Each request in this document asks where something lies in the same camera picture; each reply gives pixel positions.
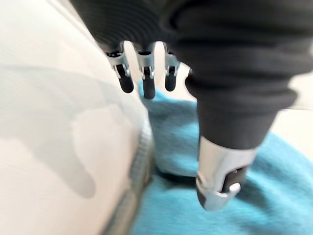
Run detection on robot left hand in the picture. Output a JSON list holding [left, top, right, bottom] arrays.
[[69, 0, 313, 212]]

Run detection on teal square cushion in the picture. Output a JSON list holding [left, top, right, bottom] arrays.
[[129, 80, 313, 235]]

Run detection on light grey cushion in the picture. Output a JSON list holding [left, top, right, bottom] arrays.
[[0, 0, 155, 235]]

